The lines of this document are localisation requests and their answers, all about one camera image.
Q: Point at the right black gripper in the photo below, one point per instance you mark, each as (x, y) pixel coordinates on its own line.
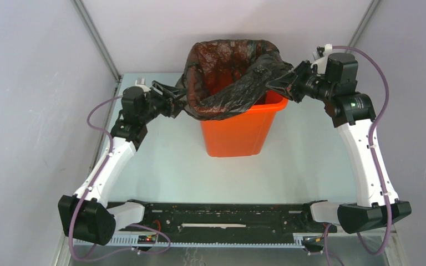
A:
(293, 78)

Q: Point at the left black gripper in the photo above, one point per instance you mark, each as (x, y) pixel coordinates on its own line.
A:
(171, 108)

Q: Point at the black plastic trash bag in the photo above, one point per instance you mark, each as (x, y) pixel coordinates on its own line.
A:
(226, 77)

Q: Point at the orange plastic trash bin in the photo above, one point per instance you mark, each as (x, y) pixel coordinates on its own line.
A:
(244, 134)

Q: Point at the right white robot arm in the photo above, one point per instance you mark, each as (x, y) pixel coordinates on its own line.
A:
(332, 80)

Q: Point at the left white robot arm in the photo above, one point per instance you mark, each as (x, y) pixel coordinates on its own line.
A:
(85, 215)

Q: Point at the small electronics board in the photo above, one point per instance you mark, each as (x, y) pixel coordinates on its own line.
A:
(147, 239)

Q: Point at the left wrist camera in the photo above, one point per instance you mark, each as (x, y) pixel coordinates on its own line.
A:
(140, 82)

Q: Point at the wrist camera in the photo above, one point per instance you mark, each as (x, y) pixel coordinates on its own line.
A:
(320, 56)
(140, 82)

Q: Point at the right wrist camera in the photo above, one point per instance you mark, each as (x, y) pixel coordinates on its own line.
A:
(320, 56)

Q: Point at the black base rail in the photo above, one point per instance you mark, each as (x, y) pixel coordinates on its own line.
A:
(232, 223)

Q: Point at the white cable duct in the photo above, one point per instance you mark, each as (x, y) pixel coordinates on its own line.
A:
(134, 240)

